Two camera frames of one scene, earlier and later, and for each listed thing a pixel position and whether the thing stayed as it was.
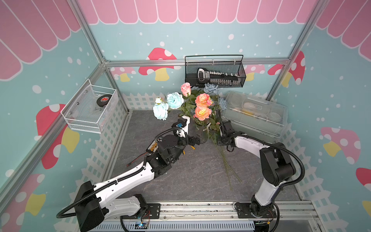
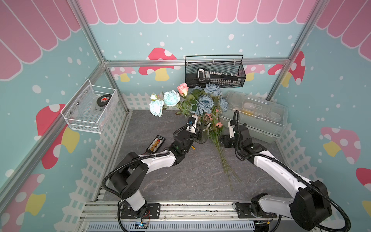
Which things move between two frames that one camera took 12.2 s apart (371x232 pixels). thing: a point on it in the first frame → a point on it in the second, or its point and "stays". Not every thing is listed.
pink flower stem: [203, 111] → [219, 125]
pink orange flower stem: [226, 158] stays
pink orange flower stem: [225, 165] stays
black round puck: [103, 100] stays
